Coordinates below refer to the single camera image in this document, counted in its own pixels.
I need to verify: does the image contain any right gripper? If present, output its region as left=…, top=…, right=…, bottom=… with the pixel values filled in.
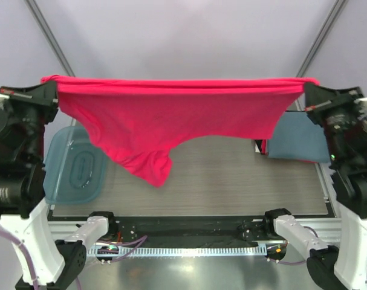
left=304, top=82, right=367, bottom=163

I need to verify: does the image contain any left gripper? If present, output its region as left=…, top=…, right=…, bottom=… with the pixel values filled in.
left=0, top=78, right=59, bottom=160

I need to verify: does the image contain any pink t shirt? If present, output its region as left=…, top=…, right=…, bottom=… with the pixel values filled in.
left=42, top=75, right=317, bottom=187

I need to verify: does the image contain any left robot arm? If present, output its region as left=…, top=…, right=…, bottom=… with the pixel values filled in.
left=0, top=81, right=119, bottom=289

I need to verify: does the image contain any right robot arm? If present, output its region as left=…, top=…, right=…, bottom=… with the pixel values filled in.
left=262, top=83, right=367, bottom=289

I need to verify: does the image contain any folded grey-blue t shirt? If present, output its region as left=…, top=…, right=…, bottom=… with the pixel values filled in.
left=266, top=111, right=330, bottom=163

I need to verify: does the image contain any folded white t shirt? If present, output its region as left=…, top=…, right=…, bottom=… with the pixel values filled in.
left=255, top=140, right=262, bottom=153

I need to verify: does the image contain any clear blue plastic bin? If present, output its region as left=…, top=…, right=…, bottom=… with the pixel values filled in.
left=44, top=126, right=108, bottom=205

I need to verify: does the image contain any left aluminium frame post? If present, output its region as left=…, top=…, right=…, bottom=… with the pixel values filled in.
left=24, top=0, right=75, bottom=77

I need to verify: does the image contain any aluminium frame post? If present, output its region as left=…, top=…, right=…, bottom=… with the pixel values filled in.
left=24, top=0, right=75, bottom=77
left=296, top=0, right=348, bottom=77

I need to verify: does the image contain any right aluminium frame post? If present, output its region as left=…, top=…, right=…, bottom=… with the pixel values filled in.
left=296, top=0, right=348, bottom=77

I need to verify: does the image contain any slotted cable duct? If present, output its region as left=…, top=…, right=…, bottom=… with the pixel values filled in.
left=87, top=244, right=267, bottom=258

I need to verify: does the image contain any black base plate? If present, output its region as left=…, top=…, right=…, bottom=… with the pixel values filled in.
left=102, top=216, right=284, bottom=248

